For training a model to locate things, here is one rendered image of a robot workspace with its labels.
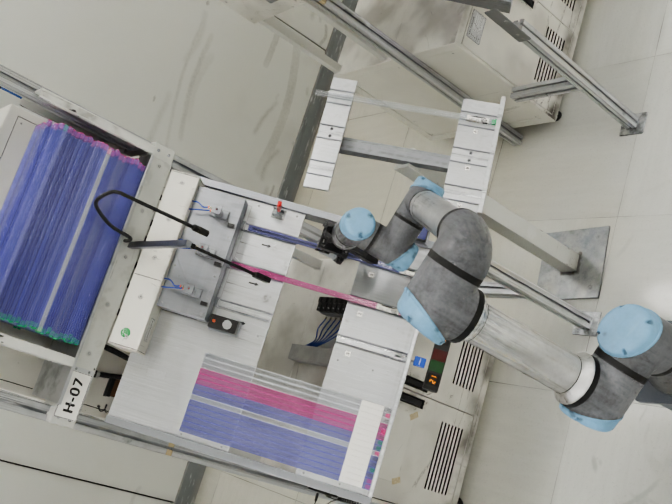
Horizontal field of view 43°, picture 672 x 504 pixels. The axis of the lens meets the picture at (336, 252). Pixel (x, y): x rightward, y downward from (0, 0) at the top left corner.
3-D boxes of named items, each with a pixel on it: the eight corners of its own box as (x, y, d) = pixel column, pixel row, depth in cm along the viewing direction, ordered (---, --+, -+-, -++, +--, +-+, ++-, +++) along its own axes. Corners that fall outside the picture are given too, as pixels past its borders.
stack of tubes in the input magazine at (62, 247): (147, 163, 224) (53, 116, 209) (78, 347, 213) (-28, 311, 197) (127, 167, 234) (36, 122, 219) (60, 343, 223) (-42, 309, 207)
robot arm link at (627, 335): (695, 336, 171) (659, 314, 163) (657, 392, 172) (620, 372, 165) (651, 310, 180) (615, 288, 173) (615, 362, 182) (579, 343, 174)
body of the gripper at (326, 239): (322, 224, 220) (331, 213, 209) (353, 235, 222) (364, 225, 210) (313, 251, 219) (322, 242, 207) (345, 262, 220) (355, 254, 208)
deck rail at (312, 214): (441, 250, 233) (443, 244, 227) (439, 257, 233) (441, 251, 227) (198, 182, 241) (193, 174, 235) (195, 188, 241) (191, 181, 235)
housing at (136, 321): (209, 193, 241) (199, 176, 228) (150, 359, 230) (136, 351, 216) (183, 186, 242) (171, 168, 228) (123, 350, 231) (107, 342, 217)
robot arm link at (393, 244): (429, 236, 196) (389, 211, 195) (404, 277, 197) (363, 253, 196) (426, 232, 203) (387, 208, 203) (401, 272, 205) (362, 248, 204)
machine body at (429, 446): (517, 324, 293) (391, 258, 258) (465, 528, 277) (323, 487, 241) (391, 314, 344) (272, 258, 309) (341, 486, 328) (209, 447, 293)
